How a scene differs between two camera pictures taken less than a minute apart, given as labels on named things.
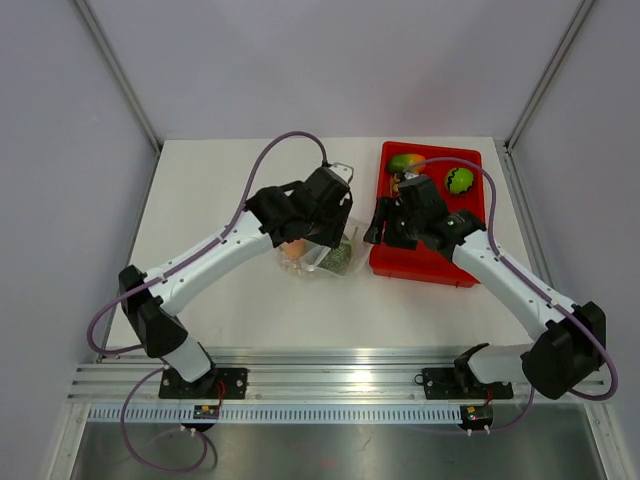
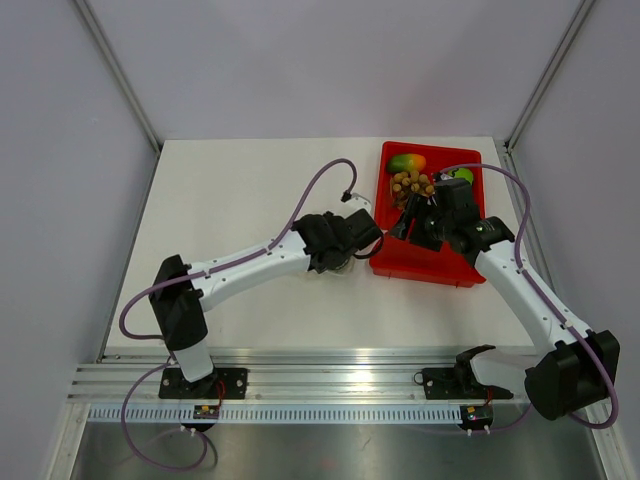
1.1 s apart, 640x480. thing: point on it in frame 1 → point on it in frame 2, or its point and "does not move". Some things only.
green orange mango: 400,162 does not move
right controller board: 476,416 does not move
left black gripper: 333,234 → 330,218
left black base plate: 218,383 does not move
